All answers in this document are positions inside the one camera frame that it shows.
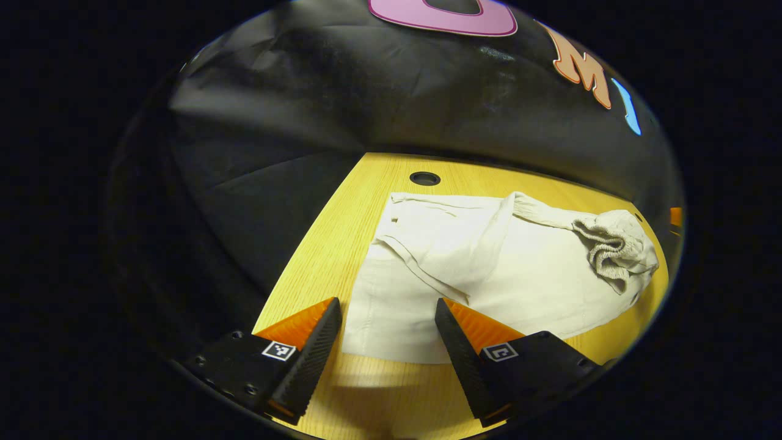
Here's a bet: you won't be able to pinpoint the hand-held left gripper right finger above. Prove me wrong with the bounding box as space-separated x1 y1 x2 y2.
434 298 605 428

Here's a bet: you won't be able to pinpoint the black backdrop cloth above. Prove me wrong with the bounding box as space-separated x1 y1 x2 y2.
107 0 685 361

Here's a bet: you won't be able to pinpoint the white jeans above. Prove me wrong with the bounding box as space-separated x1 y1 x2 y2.
341 191 660 365

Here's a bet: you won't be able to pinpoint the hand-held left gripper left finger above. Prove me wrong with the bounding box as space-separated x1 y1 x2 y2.
183 297 343 426

